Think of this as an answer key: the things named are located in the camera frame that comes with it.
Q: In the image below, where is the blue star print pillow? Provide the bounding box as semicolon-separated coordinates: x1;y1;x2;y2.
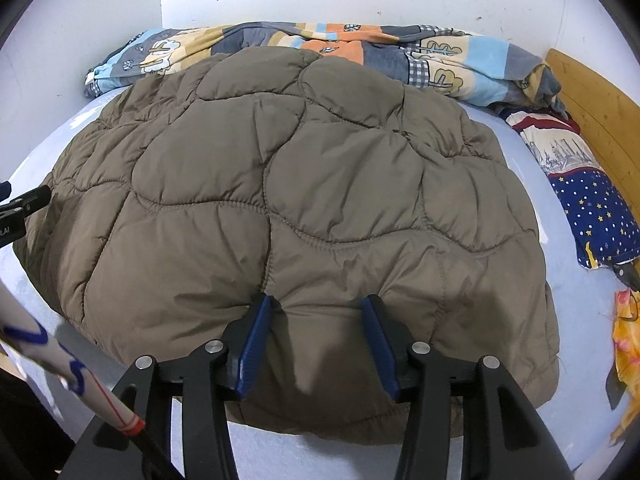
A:
499;106;640;272

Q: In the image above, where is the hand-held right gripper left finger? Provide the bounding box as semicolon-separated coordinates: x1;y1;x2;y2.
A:
65;292;275;480

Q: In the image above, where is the dark grey object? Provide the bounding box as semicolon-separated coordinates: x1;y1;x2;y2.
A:
614;260;640;294

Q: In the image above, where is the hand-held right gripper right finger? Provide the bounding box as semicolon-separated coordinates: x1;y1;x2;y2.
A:
360;293;574;480

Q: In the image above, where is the yellow orange plastic bag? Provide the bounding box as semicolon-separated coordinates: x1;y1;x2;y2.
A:
604;287;640;447

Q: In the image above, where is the wooden headboard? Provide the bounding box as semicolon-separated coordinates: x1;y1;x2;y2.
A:
542;47;640;197

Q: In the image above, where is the patchwork cartoon blanket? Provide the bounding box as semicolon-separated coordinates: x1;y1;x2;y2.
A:
82;20;569;117

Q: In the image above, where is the brown quilted puffer jacket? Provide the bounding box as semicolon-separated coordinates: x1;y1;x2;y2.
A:
15;45;562;447

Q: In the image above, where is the white braided cable blue pattern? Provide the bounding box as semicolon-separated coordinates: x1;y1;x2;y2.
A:
0;285;187;480

